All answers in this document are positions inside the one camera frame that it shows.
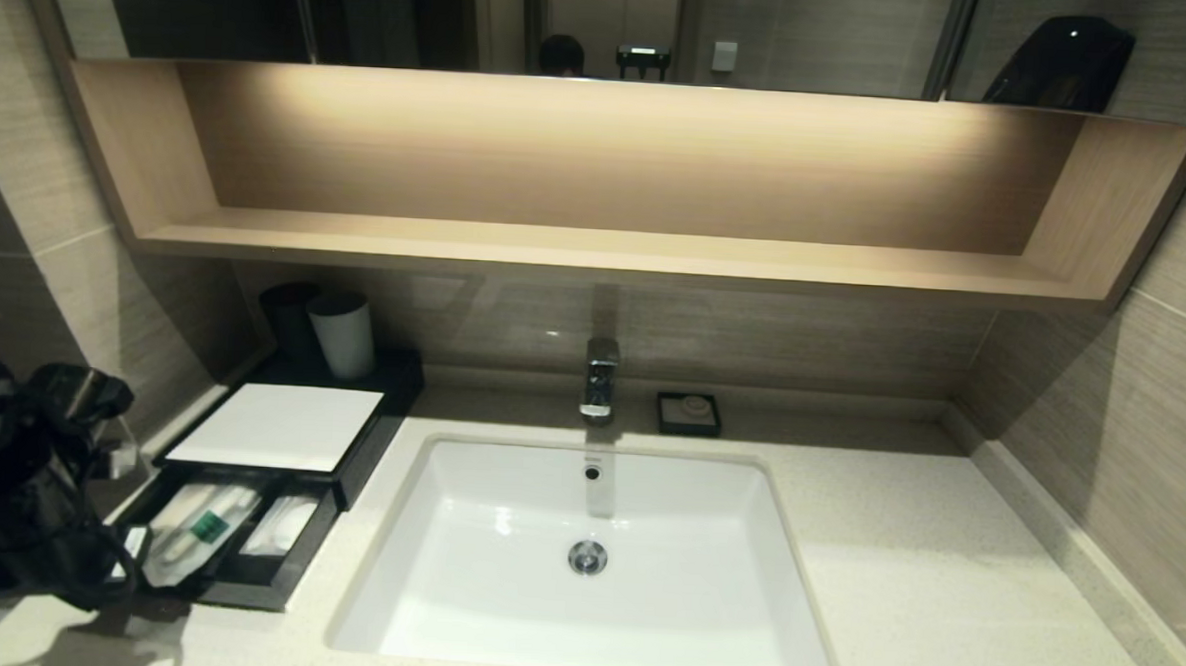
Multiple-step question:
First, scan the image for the white square plate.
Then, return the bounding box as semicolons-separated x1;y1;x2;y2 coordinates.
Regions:
164;380;385;476

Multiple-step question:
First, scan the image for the wooden wall shelf niche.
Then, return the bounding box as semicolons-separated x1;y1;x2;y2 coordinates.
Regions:
60;53;1186;318

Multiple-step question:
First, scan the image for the chrome sink drain stopper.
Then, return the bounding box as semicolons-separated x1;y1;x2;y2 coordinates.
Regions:
567;539;610;578

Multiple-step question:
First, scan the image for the white ceramic sink basin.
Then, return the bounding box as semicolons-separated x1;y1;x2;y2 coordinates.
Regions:
323;430;849;666

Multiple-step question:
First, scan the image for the chrome sink faucet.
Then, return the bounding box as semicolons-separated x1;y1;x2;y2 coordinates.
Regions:
578;337;622;422

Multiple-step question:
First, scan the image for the grey plastic cup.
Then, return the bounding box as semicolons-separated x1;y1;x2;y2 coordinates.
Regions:
305;291;380;383

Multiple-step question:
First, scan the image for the small item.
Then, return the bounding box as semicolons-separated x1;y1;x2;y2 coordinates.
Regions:
141;482;265;594

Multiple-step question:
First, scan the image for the black glossy wall dispenser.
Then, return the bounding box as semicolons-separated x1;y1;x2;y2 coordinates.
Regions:
983;12;1138;113

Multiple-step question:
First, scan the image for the black square soap dish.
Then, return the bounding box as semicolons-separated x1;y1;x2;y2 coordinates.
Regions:
655;392;723;440

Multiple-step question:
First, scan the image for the black tumbler cup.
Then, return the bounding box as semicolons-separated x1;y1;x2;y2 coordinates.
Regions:
256;280;326;364

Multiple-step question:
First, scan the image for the black tray with white packets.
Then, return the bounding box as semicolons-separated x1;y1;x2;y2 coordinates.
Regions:
106;460;344;615

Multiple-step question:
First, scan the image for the black amenity box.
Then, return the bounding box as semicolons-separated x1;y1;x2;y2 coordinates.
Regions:
150;339;428;515

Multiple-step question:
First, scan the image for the small white wrapped packet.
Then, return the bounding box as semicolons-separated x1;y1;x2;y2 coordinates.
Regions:
243;492;323;560

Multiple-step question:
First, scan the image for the wall mirror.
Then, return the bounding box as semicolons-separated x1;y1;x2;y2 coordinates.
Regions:
39;0;1186;126

